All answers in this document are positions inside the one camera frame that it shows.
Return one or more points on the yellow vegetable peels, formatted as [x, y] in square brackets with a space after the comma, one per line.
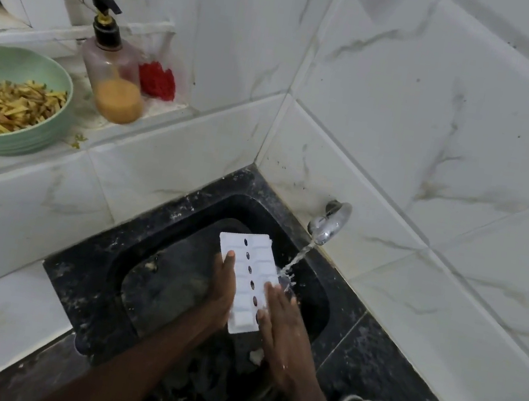
[4, 106]

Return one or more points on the person's right hand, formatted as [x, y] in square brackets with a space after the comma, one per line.
[287, 341]

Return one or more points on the white scrap in sink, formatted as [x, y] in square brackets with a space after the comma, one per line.
[256, 355]

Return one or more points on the running water stream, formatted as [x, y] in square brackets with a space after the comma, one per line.
[296, 258]

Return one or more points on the clear bag with red contents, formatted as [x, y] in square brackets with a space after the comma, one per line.
[157, 78]

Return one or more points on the pump bottle with orange soap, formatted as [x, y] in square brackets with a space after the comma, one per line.
[113, 79]

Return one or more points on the person's left forearm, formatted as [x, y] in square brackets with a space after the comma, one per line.
[138, 363]

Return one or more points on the green bowl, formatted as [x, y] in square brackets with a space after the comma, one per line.
[14, 138]

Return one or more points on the white plastic ice tray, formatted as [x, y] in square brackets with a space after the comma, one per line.
[254, 266]

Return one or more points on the chrome wall faucet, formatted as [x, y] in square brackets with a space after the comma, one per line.
[327, 220]

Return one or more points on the person's right fingers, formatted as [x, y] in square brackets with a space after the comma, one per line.
[280, 305]

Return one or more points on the person's left hand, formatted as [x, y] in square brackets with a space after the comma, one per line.
[219, 296]

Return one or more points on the person's left thumb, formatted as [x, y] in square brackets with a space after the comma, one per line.
[228, 263]

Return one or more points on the small peel scrap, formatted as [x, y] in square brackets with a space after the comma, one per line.
[77, 141]

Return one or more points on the black stone sink basin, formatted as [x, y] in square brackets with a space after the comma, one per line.
[173, 268]

